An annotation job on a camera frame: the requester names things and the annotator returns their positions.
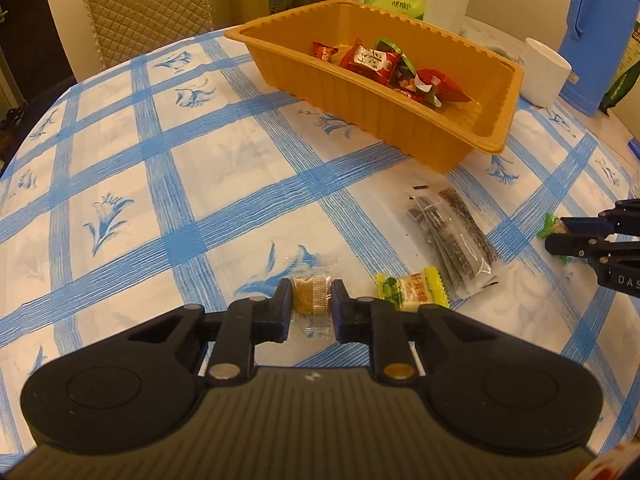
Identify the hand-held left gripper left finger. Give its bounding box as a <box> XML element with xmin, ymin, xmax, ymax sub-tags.
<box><xmin>127</xmin><ymin>279</ymin><xmax>293</xmax><ymax>386</ymax></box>

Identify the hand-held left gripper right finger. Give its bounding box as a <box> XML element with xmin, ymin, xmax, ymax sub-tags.
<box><xmin>331</xmin><ymin>280</ymin><xmax>493</xmax><ymax>386</ymax></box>

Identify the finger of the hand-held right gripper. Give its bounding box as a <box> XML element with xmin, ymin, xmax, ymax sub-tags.
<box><xmin>545</xmin><ymin>235</ymin><xmax>640</xmax><ymax>266</ymax></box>
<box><xmin>560</xmin><ymin>200</ymin><xmax>640</xmax><ymax>236</ymax></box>

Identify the green snack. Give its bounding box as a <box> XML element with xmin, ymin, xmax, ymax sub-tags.
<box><xmin>537</xmin><ymin>213</ymin><xmax>572</xmax><ymax>264</ymax></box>

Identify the clear brown snack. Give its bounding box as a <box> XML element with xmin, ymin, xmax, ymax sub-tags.
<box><xmin>284</xmin><ymin>255</ymin><xmax>337</xmax><ymax>339</ymax></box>

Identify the orange plastic tray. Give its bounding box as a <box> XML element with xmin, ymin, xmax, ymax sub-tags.
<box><xmin>224</xmin><ymin>0</ymin><xmax>524</xmax><ymax>175</ymax></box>

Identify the large red snack packet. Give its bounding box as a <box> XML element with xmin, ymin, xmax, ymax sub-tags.
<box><xmin>340</xmin><ymin>37</ymin><xmax>402</xmax><ymax>84</ymax></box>

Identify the yellow green snack packet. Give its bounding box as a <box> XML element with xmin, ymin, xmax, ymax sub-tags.
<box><xmin>375</xmin><ymin>267</ymin><xmax>450</xmax><ymax>312</ymax></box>

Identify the green bag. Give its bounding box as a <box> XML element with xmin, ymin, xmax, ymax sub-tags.
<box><xmin>599</xmin><ymin>24</ymin><xmax>640</xmax><ymax>114</ymax></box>

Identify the white cup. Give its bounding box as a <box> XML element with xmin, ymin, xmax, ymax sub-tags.
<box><xmin>520</xmin><ymin>37</ymin><xmax>573</xmax><ymax>109</ymax></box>

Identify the blue checked tablecloth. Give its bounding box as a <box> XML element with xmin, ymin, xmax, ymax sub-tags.
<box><xmin>0</xmin><ymin>15</ymin><xmax>640</xmax><ymax>456</ymax></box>

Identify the blue plastic pitcher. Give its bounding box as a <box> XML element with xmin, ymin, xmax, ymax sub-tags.
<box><xmin>556</xmin><ymin>0</ymin><xmax>640</xmax><ymax>117</ymax></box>

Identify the green nut snack packet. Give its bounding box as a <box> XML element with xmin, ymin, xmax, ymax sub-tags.
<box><xmin>376</xmin><ymin>37</ymin><xmax>441</xmax><ymax>108</ymax></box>

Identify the beige quilted chair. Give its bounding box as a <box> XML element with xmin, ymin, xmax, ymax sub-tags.
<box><xmin>79</xmin><ymin>0</ymin><xmax>209</xmax><ymax>69</ymax></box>

